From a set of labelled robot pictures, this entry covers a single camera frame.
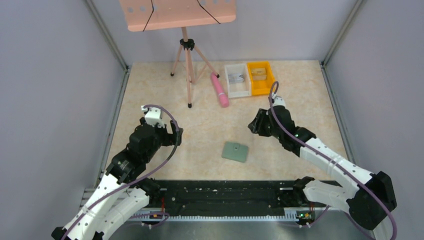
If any green card holder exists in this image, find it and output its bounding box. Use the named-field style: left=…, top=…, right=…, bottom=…
left=221, top=141, right=249, bottom=163

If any silver credit card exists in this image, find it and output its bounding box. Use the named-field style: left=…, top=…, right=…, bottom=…
left=228, top=73, right=245, bottom=84

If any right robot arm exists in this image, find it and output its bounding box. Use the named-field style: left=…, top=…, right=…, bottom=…
left=248, top=105, right=397, bottom=231

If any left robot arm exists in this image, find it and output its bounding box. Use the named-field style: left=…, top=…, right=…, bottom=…
left=51, top=117, right=184, bottom=240

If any tan card in yellow bin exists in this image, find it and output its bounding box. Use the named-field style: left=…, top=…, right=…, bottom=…
left=250, top=67, right=267, bottom=81

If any yellow plastic bin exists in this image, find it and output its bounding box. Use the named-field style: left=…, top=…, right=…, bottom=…
left=246, top=61, right=275, bottom=96

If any pink cylindrical tube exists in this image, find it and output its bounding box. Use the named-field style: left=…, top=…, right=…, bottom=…
left=210, top=72, right=230, bottom=108

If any white plastic bin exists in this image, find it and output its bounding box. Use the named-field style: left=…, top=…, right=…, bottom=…
left=224, top=63, right=252, bottom=99

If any pink music stand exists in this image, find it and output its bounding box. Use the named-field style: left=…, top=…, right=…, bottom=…
left=119, top=0, right=237, bottom=108

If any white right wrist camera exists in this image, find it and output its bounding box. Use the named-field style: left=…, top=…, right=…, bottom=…
left=271, top=95, right=286, bottom=108

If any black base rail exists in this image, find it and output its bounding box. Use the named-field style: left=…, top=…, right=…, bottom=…
left=124, top=179, right=335, bottom=218

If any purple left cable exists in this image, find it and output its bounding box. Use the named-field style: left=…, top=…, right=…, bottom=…
left=59, top=104, right=181, bottom=240

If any aluminium frame profile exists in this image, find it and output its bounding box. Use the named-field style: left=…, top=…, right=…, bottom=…
left=81, top=187, right=332, bottom=223

